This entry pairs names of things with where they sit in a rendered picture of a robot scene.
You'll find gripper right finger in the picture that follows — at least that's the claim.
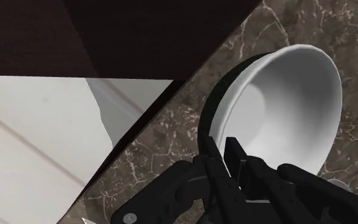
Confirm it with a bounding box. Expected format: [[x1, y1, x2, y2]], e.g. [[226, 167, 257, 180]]
[[223, 136, 358, 224]]

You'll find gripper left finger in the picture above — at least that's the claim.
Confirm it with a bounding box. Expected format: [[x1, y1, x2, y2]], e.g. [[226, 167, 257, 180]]
[[110, 133, 251, 224]]

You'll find white bowl with black outside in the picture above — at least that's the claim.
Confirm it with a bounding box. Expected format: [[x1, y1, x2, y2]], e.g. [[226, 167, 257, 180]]
[[197, 44, 343, 178]]

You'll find dark brown wooden cabinet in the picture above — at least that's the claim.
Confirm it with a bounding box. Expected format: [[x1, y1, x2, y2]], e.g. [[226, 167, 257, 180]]
[[0, 0, 263, 81]]

